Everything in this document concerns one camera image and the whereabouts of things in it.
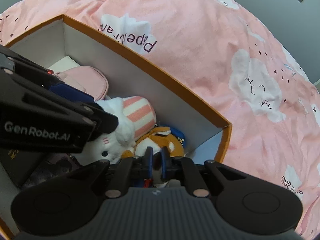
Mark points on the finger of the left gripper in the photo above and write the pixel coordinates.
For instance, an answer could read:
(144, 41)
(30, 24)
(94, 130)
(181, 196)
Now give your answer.
(70, 93)

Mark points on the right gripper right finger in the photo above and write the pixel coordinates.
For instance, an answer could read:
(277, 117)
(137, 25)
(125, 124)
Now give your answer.
(166, 163)

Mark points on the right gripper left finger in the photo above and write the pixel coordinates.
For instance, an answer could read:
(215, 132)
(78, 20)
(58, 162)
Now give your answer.
(148, 162)

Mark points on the brown dog plush blue cap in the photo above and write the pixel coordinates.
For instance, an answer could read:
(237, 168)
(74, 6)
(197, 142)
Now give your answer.
(158, 138)

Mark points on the white cat plush striped hat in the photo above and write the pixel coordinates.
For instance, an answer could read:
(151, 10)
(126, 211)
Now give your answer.
(136, 117)

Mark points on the black book gold lettering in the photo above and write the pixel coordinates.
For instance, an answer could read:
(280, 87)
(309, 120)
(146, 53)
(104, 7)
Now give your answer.
(27, 169)

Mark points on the white glasses case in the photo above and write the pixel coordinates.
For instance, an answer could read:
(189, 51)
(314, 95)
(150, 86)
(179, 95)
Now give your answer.
(63, 64)

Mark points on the pink fabric pouch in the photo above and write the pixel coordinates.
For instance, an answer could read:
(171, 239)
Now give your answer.
(86, 79)

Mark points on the orange white storage box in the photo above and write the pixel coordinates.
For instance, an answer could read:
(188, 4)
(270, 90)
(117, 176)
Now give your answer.
(98, 201)

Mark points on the pink cloud print duvet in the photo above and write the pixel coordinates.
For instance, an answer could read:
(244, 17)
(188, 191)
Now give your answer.
(229, 58)

